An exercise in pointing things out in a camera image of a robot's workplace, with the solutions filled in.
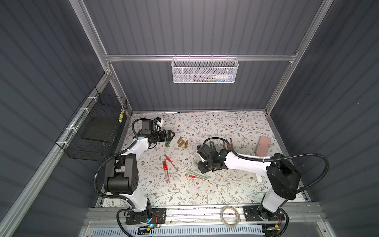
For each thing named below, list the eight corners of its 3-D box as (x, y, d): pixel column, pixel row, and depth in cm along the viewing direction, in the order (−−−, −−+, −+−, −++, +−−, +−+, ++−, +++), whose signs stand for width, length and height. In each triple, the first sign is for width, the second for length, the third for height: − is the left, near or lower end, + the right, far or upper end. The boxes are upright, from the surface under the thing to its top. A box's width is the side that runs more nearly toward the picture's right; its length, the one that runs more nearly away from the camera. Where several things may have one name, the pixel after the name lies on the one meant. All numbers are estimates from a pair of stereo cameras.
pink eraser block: (254, 154, 97) (256, 152, 95) (260, 137, 106) (261, 134, 104) (265, 159, 95) (267, 156, 93) (269, 140, 104) (271, 138, 102)
